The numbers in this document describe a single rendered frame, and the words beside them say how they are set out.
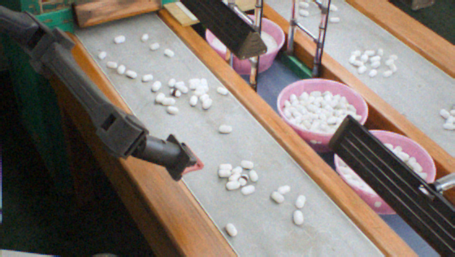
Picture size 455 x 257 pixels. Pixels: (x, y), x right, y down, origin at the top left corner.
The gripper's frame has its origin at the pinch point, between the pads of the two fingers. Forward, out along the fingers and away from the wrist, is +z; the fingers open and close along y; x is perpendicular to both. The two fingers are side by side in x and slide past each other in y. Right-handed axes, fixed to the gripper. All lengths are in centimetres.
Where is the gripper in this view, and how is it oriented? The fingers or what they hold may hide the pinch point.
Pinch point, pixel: (200, 165)
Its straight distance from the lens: 149.1
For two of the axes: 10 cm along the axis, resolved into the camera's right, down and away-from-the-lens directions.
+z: 6.4, 2.5, 7.3
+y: -5.0, -5.9, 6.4
